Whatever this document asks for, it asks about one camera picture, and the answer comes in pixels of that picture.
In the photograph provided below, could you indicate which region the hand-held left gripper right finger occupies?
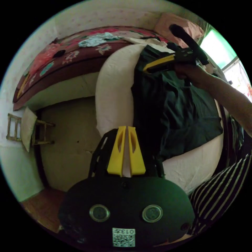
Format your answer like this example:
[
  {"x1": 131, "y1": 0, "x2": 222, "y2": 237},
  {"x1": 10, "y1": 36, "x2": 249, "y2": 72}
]
[{"x1": 128, "y1": 126, "x2": 146, "y2": 176}]

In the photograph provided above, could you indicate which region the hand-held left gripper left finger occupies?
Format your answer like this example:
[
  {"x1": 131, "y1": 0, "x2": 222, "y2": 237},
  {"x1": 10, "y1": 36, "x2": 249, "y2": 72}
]
[{"x1": 107, "y1": 126, "x2": 127, "y2": 177}]

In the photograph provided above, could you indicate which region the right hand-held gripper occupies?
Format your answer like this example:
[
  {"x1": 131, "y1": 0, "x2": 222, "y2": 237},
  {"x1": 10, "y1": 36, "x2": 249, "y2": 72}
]
[{"x1": 143, "y1": 47, "x2": 206, "y2": 74}]

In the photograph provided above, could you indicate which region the black t-shirt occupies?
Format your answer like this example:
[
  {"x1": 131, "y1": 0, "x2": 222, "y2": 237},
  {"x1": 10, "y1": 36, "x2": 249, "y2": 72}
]
[{"x1": 130, "y1": 44, "x2": 224, "y2": 160}]

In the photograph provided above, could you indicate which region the person's right forearm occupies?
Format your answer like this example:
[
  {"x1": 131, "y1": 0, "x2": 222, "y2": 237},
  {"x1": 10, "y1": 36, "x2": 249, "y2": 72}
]
[{"x1": 204, "y1": 75, "x2": 252, "y2": 138}]

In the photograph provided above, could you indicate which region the person's right hand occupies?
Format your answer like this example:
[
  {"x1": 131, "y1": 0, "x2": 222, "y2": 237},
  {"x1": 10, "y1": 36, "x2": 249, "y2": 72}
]
[{"x1": 174, "y1": 64, "x2": 214, "y2": 89}]

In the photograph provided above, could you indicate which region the white garment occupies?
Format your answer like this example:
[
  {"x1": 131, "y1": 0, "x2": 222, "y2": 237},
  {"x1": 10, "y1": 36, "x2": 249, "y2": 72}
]
[{"x1": 123, "y1": 37, "x2": 168, "y2": 48}]

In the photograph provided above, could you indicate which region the pink pillow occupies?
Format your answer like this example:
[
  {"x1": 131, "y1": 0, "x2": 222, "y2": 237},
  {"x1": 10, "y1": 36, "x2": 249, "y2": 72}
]
[{"x1": 154, "y1": 12, "x2": 205, "y2": 48}]

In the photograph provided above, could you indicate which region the window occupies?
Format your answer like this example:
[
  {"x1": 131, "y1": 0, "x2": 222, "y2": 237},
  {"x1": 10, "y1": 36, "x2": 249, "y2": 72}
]
[{"x1": 200, "y1": 29, "x2": 252, "y2": 101}]

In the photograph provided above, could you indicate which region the light blue garment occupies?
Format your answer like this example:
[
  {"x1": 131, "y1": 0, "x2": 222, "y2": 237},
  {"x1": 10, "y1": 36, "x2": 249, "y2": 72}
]
[{"x1": 78, "y1": 32, "x2": 123, "y2": 48}]

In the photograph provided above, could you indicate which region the bed with red floral sheet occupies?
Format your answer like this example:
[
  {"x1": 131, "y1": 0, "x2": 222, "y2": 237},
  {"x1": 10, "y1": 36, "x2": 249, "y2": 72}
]
[{"x1": 12, "y1": 26, "x2": 172, "y2": 111}]

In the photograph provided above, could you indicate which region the wooden chair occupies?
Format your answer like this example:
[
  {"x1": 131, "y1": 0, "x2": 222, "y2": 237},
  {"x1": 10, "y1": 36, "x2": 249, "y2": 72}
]
[{"x1": 6, "y1": 113, "x2": 56, "y2": 146}]

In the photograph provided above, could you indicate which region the person's body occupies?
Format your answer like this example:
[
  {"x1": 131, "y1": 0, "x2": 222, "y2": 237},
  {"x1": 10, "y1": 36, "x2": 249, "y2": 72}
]
[{"x1": 188, "y1": 153, "x2": 252, "y2": 237}]

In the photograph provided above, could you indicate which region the white cushion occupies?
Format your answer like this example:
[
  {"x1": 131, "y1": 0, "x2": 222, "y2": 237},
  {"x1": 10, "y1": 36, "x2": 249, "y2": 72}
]
[{"x1": 20, "y1": 107, "x2": 38, "y2": 153}]

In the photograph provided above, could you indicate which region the pink plastic bag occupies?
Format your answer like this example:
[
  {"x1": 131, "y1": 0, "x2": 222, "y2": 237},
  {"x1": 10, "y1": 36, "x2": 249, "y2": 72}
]
[{"x1": 29, "y1": 43, "x2": 62, "y2": 76}]

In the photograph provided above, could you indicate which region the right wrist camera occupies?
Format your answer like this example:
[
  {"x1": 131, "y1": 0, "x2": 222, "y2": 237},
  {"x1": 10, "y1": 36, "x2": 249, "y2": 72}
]
[{"x1": 169, "y1": 24, "x2": 209, "y2": 66}]

